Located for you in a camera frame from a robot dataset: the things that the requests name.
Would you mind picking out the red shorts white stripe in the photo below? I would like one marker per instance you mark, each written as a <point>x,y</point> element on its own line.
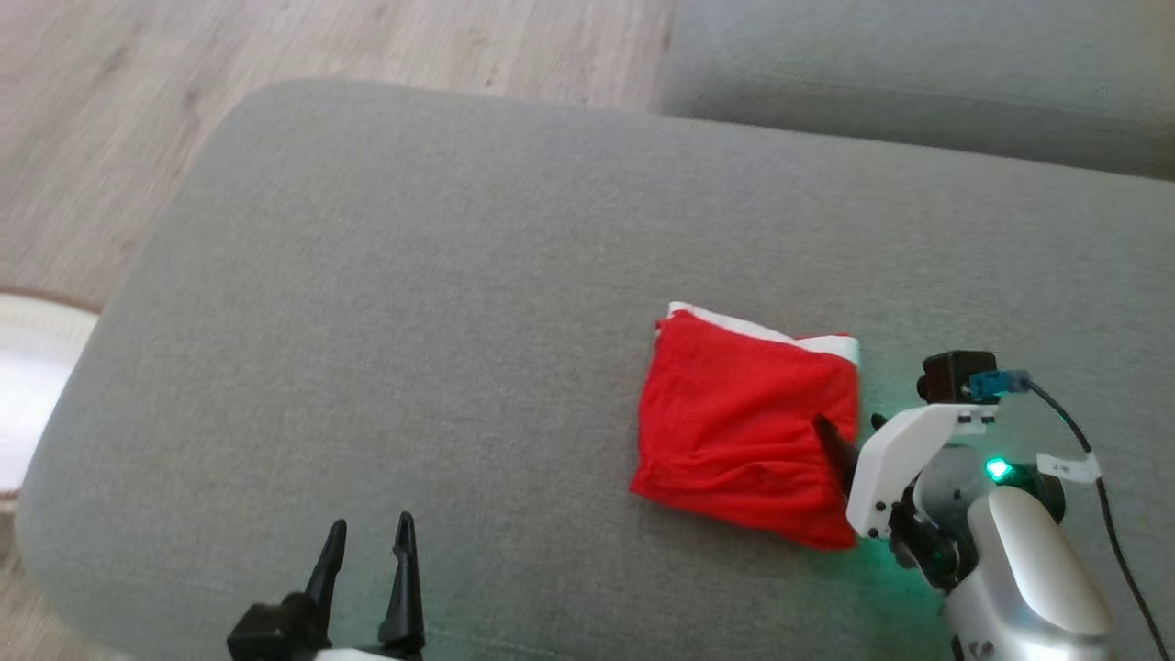
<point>734,431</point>

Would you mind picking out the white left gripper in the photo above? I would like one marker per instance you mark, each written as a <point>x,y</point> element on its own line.
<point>367,654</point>

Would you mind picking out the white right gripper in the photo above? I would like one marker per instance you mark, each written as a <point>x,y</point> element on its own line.
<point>895,468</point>

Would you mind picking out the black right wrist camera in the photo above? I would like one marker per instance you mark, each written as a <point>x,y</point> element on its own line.
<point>950,376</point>

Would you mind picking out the white round rug beige rim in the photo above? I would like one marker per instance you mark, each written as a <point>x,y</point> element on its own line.
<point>37,386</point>

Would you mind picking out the large grey sofa seat cushion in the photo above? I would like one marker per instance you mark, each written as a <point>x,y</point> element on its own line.
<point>413,321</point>

